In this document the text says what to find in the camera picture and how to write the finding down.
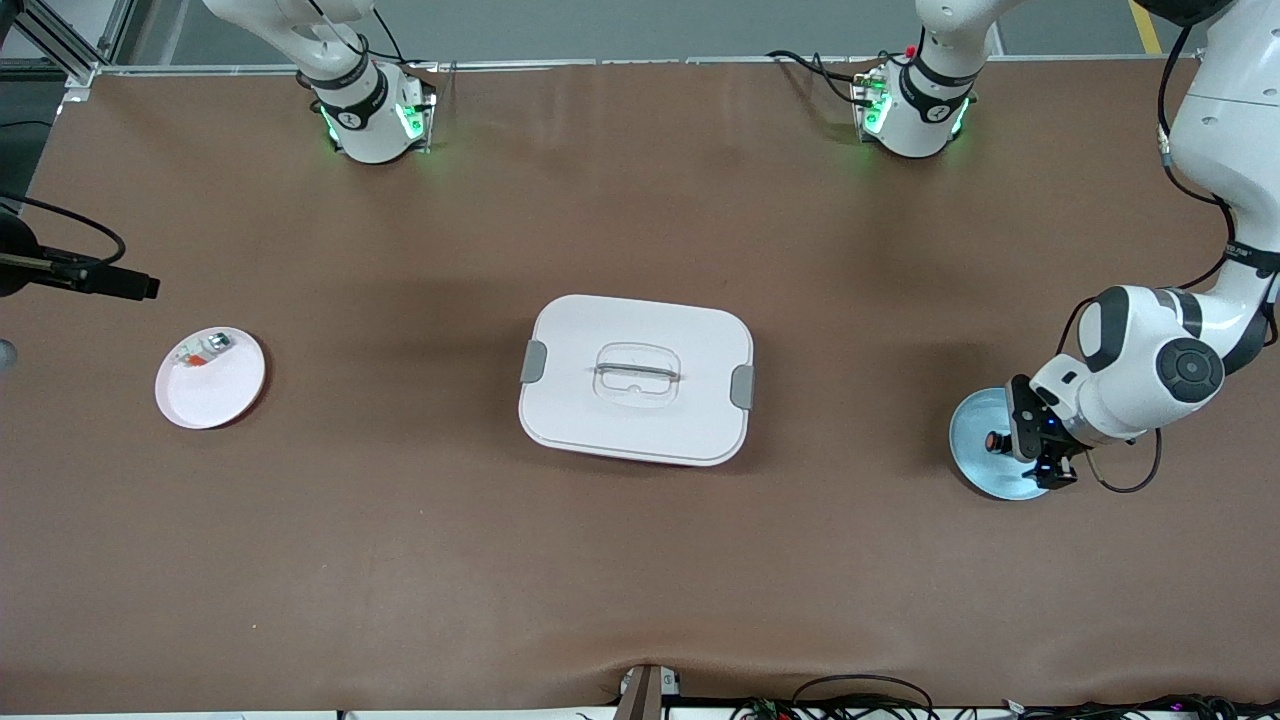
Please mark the light blue round plate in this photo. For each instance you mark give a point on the light blue round plate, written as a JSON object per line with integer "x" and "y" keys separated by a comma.
{"x": 975, "y": 462}

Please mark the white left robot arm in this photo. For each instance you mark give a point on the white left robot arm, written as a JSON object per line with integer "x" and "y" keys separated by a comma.
{"x": 1140, "y": 370}

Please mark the pink round plate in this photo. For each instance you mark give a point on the pink round plate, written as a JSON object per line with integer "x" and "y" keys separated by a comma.
{"x": 210, "y": 395}

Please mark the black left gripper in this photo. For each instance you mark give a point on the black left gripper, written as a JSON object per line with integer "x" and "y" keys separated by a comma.
{"x": 1053, "y": 459}

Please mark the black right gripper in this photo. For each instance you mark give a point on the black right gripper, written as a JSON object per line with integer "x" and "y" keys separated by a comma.
{"x": 12, "y": 268}

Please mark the brown table cover mat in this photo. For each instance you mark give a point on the brown table cover mat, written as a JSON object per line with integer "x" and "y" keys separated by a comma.
{"x": 640, "y": 580}

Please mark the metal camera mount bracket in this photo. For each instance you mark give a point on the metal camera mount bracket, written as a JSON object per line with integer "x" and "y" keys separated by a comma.
{"x": 645, "y": 692}

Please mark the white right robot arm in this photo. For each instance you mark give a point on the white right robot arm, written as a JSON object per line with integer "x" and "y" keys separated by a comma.
{"x": 365, "y": 120}

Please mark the orange black push-button switch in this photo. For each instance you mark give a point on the orange black push-button switch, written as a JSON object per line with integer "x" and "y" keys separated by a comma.
{"x": 997, "y": 441}

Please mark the white lidded storage box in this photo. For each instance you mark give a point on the white lidded storage box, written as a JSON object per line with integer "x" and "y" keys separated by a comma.
{"x": 640, "y": 420}

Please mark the aluminium frame profile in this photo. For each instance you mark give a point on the aluminium frame profile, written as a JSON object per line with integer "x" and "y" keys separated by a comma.
{"x": 60, "y": 45}

